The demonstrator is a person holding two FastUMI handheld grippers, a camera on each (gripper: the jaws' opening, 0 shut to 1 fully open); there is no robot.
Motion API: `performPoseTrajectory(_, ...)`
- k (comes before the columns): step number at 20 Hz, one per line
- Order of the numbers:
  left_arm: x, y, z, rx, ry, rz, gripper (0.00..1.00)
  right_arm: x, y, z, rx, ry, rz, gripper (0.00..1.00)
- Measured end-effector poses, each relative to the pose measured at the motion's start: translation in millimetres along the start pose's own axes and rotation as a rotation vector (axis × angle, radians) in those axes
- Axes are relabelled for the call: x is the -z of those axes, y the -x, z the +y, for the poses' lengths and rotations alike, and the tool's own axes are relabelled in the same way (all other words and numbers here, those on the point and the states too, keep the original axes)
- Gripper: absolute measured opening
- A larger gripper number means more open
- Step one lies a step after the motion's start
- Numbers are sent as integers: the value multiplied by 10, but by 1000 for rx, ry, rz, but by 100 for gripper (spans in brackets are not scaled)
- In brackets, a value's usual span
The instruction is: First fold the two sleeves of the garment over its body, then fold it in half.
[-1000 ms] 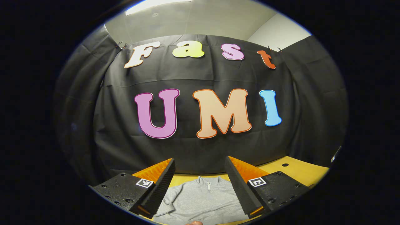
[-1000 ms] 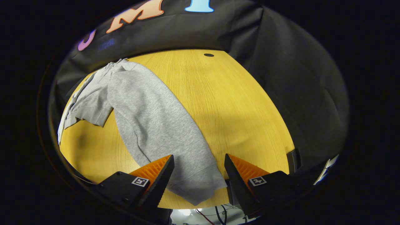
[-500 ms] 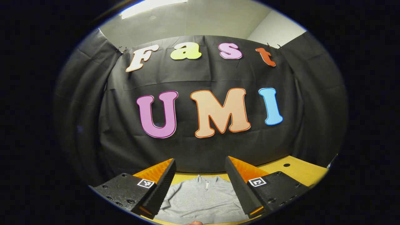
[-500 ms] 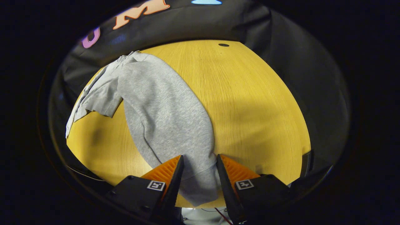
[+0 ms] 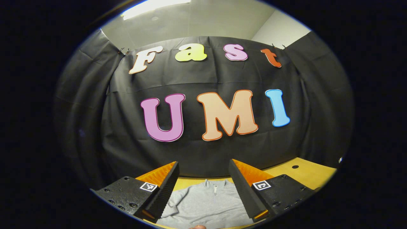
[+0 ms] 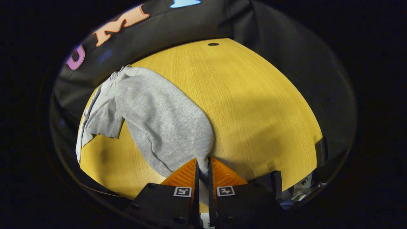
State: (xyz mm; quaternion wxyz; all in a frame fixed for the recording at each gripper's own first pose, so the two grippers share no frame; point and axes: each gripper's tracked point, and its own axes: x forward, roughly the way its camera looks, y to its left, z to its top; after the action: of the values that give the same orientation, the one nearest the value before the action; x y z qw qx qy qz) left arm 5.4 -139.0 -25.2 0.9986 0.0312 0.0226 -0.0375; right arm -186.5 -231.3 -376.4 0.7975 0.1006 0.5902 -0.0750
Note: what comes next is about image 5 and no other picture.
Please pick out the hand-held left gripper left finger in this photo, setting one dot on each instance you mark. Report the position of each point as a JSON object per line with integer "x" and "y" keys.
{"x": 162, "y": 197}

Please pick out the grey zip-neck sweatshirt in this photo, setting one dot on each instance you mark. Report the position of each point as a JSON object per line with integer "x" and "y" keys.
{"x": 206, "y": 203}

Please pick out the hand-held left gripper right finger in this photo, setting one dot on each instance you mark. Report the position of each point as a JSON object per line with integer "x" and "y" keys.
{"x": 244, "y": 197}

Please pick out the black backdrop cloth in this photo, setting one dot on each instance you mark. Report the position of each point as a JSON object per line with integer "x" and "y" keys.
{"x": 197, "y": 76}

